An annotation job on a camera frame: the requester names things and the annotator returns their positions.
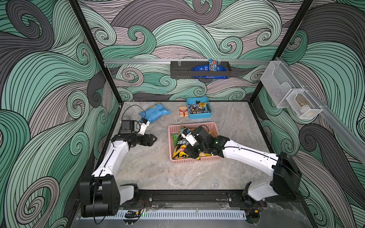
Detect green potato chips bag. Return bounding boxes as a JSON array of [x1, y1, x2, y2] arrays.
[[171, 132, 184, 149]]

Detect blue potato chips bag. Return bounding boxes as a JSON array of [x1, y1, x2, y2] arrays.
[[140, 103, 171, 123]]

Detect black yellow potato chips bag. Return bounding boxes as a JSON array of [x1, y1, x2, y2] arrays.
[[171, 126, 190, 160]]

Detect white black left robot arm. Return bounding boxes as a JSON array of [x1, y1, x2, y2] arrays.
[[79, 118, 157, 219]]

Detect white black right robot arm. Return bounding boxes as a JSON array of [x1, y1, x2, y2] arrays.
[[181, 126, 302, 201]]

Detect pink perforated plastic basket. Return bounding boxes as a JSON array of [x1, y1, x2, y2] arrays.
[[168, 122, 220, 164]]

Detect red yellow matchbox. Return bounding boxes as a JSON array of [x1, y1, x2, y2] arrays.
[[179, 106, 189, 117]]

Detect blue plastic tray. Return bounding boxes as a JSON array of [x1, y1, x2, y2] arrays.
[[186, 97, 213, 119]]

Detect assorted small parts in tray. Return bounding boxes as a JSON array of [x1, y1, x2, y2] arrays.
[[188, 102, 211, 115]]

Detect blue snack package on shelf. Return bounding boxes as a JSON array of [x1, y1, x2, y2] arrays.
[[192, 60, 227, 71]]

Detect small clear plastic bin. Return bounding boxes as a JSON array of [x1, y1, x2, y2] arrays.
[[286, 89, 323, 120]]

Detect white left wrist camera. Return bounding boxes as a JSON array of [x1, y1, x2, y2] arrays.
[[139, 118, 150, 135]]

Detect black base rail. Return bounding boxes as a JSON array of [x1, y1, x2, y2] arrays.
[[121, 190, 267, 210]]

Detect black wall shelf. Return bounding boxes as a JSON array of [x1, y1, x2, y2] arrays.
[[170, 61, 232, 79]]

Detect white slotted cable duct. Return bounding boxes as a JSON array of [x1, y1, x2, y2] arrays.
[[79, 209, 247, 220]]

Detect black metal frame post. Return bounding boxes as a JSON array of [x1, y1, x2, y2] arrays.
[[69, 0, 123, 105]]

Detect aluminium wall rail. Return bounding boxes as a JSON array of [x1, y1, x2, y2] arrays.
[[103, 58, 271, 65]]

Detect clear plastic wall bin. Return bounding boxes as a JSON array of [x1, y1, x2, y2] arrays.
[[260, 61, 295, 108]]

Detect black right frame post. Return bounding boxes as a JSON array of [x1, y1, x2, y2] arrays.
[[248, 0, 314, 103]]

